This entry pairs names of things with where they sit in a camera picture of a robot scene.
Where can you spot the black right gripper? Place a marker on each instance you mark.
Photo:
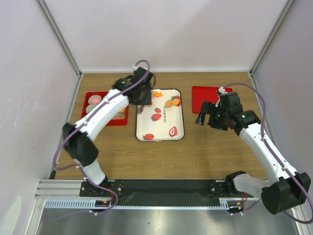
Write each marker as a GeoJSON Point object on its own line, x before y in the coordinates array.
{"type": "Point", "coordinates": [207, 108]}

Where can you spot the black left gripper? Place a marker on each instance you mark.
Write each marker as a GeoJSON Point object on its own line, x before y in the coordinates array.
{"type": "Point", "coordinates": [147, 100]}

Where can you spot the pink round cookie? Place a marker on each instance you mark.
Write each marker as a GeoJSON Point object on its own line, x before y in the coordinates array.
{"type": "Point", "coordinates": [95, 101]}

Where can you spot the metal tongs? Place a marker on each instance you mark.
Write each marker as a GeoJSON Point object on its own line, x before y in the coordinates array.
{"type": "Point", "coordinates": [140, 109]}

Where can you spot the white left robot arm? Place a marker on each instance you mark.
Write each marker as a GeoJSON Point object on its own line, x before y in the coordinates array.
{"type": "Point", "coordinates": [79, 137]}

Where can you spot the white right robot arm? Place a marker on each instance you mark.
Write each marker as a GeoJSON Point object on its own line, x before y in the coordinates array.
{"type": "Point", "coordinates": [285, 188]}

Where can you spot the orange fish shaped cookie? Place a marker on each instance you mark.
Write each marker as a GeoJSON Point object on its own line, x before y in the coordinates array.
{"type": "Point", "coordinates": [157, 94]}

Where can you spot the red box lid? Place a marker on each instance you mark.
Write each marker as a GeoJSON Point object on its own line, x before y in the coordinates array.
{"type": "Point", "coordinates": [201, 94]}

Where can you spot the white strawberry print tray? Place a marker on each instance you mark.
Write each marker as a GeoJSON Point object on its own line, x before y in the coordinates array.
{"type": "Point", "coordinates": [164, 120]}

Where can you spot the red compartment cookie box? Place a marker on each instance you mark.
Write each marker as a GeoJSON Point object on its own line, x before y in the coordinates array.
{"type": "Point", "coordinates": [100, 95]}

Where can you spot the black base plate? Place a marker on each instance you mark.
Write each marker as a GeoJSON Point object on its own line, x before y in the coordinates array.
{"type": "Point", "coordinates": [171, 192]}

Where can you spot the white slotted cable duct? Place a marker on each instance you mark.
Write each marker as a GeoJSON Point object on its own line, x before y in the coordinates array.
{"type": "Point", "coordinates": [92, 204]}

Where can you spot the aluminium frame rail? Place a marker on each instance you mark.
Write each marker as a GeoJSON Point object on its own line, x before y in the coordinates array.
{"type": "Point", "coordinates": [58, 188]}

